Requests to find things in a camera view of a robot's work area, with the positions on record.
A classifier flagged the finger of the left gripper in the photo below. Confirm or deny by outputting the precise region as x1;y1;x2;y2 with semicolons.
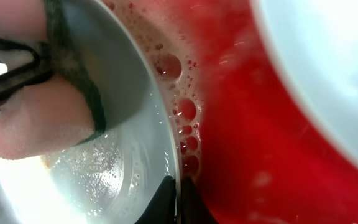
0;38;52;107

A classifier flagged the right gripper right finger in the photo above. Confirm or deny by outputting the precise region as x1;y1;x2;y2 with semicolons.
180;177;218;224

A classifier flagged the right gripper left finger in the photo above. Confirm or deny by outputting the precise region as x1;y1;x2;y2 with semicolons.
135;176;177;224

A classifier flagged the light blue plate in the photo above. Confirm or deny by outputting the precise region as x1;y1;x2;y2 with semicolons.
251;0;358;169
0;1;180;224

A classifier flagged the pink sponge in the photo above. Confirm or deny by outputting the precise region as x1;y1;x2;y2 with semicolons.
0;0;106;160

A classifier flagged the red plastic tray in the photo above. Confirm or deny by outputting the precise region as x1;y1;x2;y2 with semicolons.
101;0;358;224

